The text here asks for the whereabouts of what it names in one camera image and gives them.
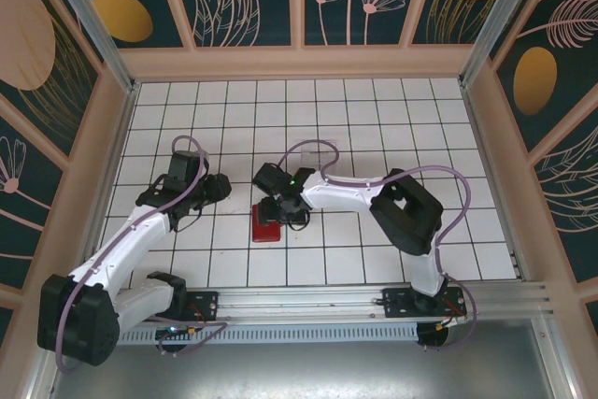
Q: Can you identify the red leather card holder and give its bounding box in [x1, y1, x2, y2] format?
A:
[250, 204, 286, 245]

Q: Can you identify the clear acrylic tray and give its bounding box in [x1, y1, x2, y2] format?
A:
[301, 138, 342, 171]

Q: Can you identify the small lit circuit board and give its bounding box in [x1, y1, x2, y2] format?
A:
[156, 323, 200, 339]

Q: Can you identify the grey metal sheet panel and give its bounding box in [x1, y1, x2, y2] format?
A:
[27, 317, 576, 399]

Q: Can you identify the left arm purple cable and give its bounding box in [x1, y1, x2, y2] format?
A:
[54, 135, 229, 375]

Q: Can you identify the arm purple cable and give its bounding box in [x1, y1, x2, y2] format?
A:
[54, 135, 229, 375]
[283, 136, 478, 352]

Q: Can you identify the aluminium mounting rail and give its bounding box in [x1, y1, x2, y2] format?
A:
[114, 280, 562, 325]

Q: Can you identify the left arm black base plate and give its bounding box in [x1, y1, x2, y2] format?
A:
[184, 291, 220, 321]

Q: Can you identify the slotted grey cable duct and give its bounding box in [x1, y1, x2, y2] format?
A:
[116, 321, 420, 347]

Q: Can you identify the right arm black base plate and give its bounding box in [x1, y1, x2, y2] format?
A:
[381, 287, 468, 321]

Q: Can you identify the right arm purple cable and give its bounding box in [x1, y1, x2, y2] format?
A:
[283, 136, 478, 352]

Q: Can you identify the aluminium frame post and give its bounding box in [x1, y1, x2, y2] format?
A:
[457, 0, 546, 87]
[36, 0, 141, 94]

